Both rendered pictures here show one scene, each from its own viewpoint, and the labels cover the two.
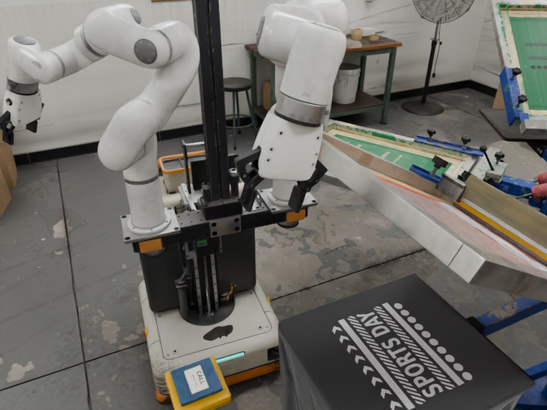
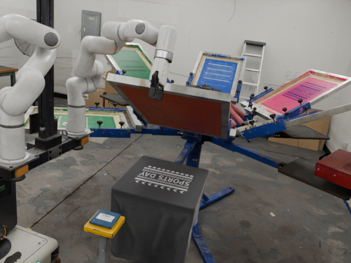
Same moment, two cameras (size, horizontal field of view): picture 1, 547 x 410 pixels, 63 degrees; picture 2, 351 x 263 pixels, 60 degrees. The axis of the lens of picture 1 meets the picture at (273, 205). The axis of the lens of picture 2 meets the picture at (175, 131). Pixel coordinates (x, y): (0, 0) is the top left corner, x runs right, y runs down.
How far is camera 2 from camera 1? 93 cm
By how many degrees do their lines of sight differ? 49
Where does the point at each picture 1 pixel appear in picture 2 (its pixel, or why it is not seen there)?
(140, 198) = (18, 136)
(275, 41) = (150, 32)
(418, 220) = (205, 91)
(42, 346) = not seen: outside the picture
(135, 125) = (39, 82)
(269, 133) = (161, 64)
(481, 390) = (198, 177)
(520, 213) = not seen: hidden behind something
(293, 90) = (167, 48)
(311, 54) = (172, 35)
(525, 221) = not seen: hidden behind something
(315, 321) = (126, 182)
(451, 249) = (220, 95)
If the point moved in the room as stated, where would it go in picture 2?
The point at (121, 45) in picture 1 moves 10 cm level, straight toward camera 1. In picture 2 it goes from (36, 35) to (57, 38)
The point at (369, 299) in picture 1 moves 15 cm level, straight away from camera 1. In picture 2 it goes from (137, 168) to (126, 158)
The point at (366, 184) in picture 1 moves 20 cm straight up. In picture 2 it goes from (176, 87) to (183, 41)
